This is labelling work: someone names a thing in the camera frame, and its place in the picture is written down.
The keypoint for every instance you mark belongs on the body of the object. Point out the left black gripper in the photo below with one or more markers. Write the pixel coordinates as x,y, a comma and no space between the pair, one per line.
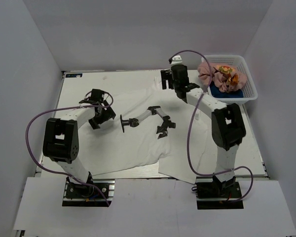
108,113

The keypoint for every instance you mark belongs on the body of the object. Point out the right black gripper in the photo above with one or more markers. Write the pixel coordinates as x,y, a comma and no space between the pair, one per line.
167,75

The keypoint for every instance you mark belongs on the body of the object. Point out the pink printed t shirt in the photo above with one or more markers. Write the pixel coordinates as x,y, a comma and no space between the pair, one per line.
227,78

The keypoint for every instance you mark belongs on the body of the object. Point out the white t shirt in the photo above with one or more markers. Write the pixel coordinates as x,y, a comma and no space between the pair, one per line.
113,148

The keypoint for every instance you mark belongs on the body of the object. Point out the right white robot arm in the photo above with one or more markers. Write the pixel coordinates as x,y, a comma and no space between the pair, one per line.
227,126

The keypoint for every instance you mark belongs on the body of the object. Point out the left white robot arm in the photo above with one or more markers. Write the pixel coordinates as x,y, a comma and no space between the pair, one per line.
61,142

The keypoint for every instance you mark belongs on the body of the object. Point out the blue t shirt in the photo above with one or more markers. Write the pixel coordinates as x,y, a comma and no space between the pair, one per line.
215,92

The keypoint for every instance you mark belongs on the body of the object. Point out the blue label sticker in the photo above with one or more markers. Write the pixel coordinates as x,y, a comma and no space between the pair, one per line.
77,75

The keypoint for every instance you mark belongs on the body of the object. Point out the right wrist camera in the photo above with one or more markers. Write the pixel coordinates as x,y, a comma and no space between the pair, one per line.
175,60

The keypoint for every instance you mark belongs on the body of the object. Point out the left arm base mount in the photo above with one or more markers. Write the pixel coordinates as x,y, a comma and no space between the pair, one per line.
78,195

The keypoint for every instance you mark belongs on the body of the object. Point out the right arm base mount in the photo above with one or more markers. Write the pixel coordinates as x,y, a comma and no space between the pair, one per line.
210,197

